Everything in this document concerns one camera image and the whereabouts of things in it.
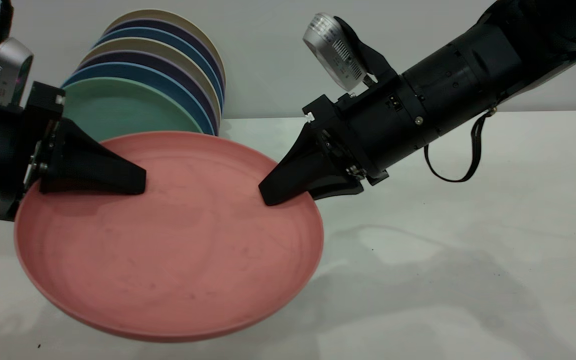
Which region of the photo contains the pink round plate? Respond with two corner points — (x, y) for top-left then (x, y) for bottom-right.
(14, 131), (325, 343)

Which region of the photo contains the dark purple round plate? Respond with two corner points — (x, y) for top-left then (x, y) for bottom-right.
(75, 51), (220, 136)
(104, 19), (226, 101)

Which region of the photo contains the beige round plate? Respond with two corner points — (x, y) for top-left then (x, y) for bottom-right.
(80, 37), (222, 123)
(104, 9), (227, 91)

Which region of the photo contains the blue round plate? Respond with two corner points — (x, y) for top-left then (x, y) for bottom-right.
(94, 26), (224, 113)
(62, 62), (218, 137)

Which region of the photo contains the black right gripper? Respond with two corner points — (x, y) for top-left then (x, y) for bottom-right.
(258, 75), (441, 207)

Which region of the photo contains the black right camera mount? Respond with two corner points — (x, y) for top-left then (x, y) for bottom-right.
(334, 16), (399, 88)

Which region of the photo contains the green round plate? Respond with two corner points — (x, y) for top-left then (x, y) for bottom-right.
(62, 77), (204, 143)

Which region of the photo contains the black right arm cable loop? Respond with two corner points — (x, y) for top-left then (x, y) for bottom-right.
(423, 109), (495, 183)

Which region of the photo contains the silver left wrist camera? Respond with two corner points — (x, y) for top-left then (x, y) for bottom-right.
(0, 37), (34, 107)

